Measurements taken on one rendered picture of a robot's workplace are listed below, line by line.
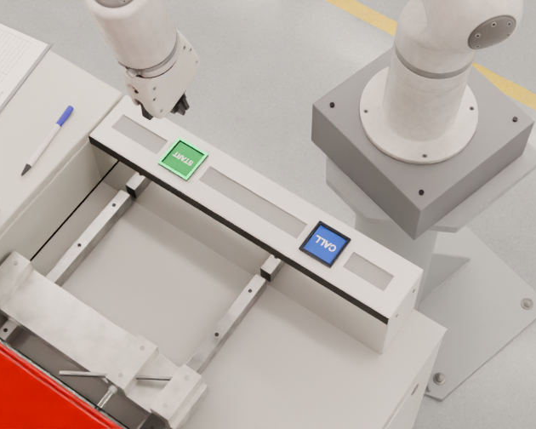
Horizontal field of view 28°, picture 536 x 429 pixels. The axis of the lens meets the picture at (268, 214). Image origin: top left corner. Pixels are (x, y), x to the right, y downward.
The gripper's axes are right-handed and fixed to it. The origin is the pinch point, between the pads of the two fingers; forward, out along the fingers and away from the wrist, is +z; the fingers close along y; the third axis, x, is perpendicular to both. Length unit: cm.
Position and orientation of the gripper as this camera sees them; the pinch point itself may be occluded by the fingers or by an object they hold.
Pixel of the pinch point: (175, 100)
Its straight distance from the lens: 151.7
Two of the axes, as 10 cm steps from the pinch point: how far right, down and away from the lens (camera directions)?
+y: 5.5, -8.1, 2.0
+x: -8.2, -4.9, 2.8
